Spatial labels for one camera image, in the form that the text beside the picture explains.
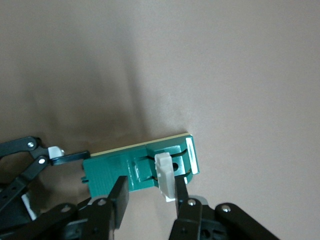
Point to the brown paper table cover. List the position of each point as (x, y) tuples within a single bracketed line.
[(225, 75)]

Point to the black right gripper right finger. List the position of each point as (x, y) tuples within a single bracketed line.
[(182, 200)]

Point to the green load switch white lever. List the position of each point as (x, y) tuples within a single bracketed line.
[(107, 172)]

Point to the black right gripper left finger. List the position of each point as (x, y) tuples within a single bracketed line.
[(122, 192)]

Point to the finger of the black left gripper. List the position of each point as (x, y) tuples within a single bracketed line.
[(37, 152), (28, 206)]

